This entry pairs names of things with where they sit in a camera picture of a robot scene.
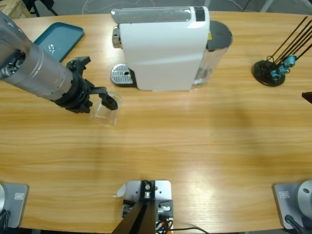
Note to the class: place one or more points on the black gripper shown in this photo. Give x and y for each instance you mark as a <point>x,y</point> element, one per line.
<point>78,97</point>

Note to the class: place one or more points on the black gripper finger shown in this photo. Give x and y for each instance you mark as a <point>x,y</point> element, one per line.
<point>308,97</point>

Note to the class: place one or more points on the grey translucent machine lid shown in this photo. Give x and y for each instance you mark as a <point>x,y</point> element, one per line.
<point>146,15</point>

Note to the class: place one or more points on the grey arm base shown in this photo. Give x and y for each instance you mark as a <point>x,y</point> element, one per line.
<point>17,202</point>
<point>287,202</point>

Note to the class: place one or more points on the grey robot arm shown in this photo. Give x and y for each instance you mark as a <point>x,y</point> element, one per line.
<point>36,70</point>

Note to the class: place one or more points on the blue coffee capsule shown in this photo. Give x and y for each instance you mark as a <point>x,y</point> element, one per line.
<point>275,74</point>
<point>290,60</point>
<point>283,69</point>

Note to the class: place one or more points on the white capsule coffee machine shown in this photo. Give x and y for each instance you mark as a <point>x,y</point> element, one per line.
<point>158,53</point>

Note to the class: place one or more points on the metal drip tray grille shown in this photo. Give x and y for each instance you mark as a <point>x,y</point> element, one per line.
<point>120,74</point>

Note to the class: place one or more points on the black capsule holder with rods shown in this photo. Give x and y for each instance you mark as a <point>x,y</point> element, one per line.
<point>262,70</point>

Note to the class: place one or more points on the teal plastic tray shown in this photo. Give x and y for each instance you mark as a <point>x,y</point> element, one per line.
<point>63,36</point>

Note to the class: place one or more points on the white paper tag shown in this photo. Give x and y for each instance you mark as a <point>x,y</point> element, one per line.
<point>120,191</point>

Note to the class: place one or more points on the grey metal pole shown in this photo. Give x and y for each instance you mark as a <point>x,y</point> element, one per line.
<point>266,6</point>

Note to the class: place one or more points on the white mounting block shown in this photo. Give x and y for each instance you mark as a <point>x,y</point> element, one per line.
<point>163,190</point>

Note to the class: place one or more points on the clear water tank black lid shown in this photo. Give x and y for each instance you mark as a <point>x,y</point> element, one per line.
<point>219,34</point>

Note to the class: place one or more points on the black clamp block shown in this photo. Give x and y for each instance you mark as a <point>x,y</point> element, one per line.
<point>126,208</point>
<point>165,207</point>

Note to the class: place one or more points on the black chair legs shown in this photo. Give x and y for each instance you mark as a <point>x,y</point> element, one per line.
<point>36,7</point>

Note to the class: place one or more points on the light wooden crate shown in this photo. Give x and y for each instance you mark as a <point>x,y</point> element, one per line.
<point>14,8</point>

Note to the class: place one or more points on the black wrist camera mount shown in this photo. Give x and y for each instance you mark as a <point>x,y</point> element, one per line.
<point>79,63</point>

